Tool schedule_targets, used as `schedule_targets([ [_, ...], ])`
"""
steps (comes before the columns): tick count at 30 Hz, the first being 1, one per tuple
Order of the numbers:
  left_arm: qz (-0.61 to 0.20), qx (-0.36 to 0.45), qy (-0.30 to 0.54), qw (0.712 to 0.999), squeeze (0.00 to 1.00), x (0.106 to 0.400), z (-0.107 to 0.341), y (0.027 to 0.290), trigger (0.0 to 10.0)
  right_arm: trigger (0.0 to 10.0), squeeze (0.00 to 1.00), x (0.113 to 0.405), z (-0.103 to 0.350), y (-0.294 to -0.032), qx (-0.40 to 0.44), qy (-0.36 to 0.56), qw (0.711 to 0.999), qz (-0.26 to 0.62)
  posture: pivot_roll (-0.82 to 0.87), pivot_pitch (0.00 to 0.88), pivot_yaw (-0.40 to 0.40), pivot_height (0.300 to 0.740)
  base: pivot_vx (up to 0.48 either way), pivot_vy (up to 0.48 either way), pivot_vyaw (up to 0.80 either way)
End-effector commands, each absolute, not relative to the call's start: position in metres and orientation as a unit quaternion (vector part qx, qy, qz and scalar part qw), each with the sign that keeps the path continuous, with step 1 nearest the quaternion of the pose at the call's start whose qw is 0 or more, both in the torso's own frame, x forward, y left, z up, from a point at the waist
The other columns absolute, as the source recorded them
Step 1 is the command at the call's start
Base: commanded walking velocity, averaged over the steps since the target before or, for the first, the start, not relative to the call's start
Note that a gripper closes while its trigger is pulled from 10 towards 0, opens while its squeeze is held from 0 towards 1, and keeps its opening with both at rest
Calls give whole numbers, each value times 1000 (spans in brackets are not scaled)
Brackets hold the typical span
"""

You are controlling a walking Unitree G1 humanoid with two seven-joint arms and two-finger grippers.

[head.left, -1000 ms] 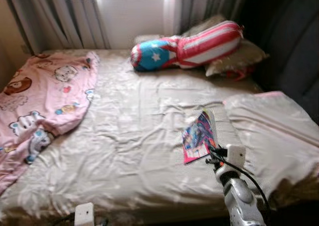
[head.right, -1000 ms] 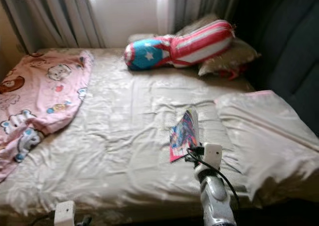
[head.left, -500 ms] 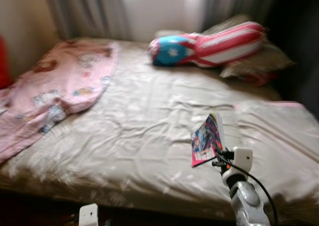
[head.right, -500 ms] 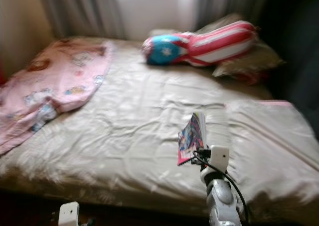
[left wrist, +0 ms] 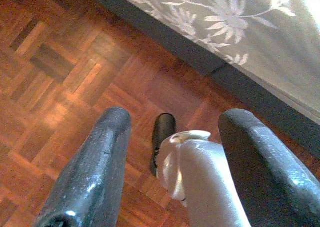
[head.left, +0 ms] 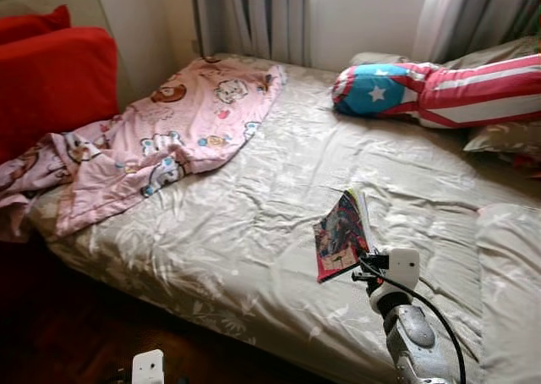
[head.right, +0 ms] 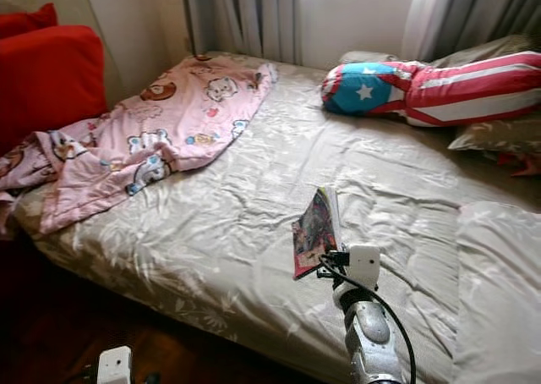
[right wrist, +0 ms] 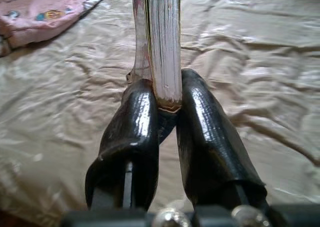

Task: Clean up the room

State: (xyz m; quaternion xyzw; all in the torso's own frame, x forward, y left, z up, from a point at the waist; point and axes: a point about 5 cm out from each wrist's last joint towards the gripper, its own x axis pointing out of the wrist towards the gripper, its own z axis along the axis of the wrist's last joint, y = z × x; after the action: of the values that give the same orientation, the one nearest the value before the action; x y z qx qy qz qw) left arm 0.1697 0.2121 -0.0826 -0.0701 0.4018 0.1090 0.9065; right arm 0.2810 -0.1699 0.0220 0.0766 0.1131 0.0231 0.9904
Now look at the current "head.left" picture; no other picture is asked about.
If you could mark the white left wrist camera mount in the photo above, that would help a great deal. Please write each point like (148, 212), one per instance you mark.
(148, 367)

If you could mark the large red pillow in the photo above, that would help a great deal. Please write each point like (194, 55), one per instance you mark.
(51, 88)

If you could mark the beige padded headboard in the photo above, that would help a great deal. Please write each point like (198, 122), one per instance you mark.
(89, 8)

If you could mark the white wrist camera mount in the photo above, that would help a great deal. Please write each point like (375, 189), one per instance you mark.
(148, 367)
(404, 267)

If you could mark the colourful picture book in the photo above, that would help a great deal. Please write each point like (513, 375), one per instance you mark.
(338, 236)

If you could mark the pink cartoon print blanket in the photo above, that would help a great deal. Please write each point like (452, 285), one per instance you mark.
(186, 122)

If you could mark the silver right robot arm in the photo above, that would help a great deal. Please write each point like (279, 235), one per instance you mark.
(414, 337)

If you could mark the beige floral pillow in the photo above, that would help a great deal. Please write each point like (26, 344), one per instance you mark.
(507, 137)

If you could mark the red white blue star bolster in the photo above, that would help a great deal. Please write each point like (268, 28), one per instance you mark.
(439, 92)

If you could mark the bed with beige floral cover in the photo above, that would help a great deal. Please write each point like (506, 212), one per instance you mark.
(254, 232)

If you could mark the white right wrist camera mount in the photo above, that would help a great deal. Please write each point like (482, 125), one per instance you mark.
(404, 267)

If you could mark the grey curtain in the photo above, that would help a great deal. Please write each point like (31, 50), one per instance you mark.
(482, 12)
(254, 16)

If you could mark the red crumpled cloth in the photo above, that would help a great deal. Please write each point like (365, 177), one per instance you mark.
(528, 160)

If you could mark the small red pillow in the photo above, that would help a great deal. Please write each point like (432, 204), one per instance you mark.
(34, 24)

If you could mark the folded beige floral quilt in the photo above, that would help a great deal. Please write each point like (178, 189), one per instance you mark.
(511, 291)

